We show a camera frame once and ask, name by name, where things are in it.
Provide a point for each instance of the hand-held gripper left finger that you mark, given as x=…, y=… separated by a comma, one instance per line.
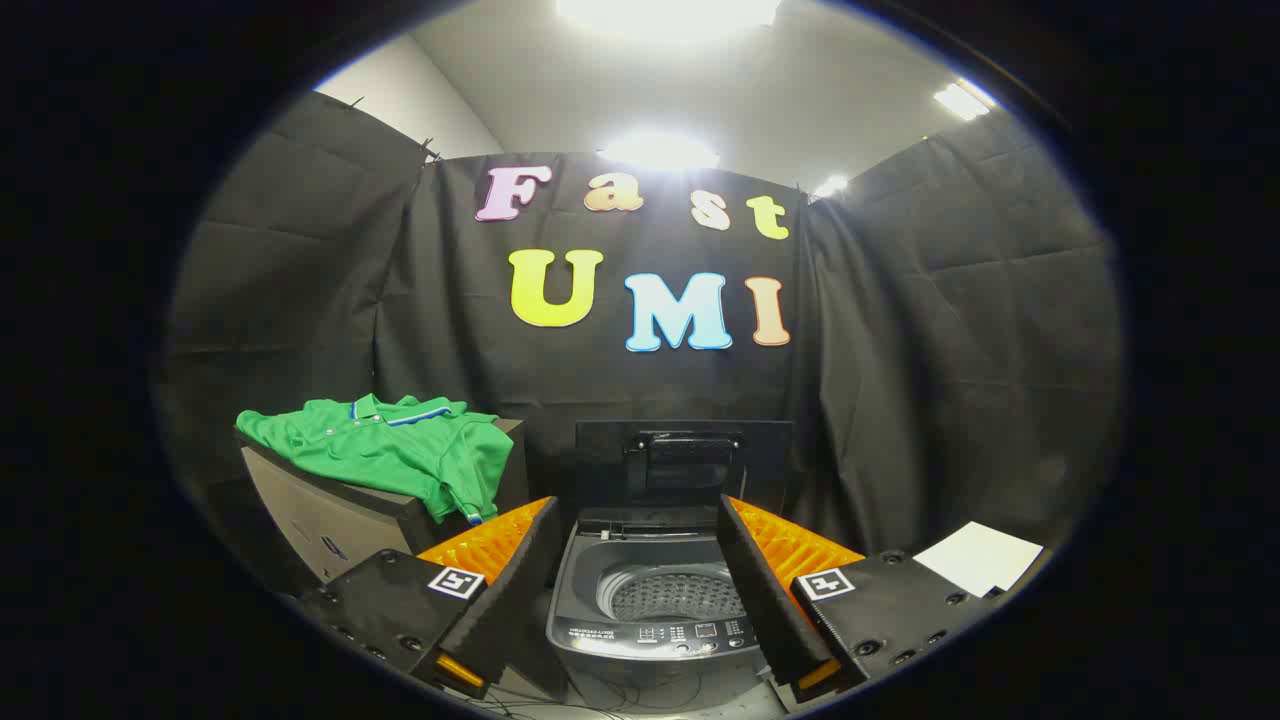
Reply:
x=510, y=590

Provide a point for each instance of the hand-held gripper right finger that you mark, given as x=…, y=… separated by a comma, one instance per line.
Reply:
x=765, y=600

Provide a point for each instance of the grey washing machine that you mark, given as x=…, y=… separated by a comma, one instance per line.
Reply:
x=585, y=590

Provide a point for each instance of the dark washing machine lid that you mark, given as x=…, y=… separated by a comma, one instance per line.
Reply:
x=610, y=460

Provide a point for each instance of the green polo shirt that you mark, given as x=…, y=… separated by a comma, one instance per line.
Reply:
x=400, y=450

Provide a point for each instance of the grey cabinet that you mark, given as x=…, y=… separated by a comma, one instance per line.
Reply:
x=340, y=520

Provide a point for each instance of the white paper sheet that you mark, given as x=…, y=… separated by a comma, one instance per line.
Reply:
x=975, y=555

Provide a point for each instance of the black backdrop cloth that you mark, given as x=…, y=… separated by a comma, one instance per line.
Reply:
x=900, y=350

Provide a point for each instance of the large ceiling light panel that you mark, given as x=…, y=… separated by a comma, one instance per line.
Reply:
x=665, y=15

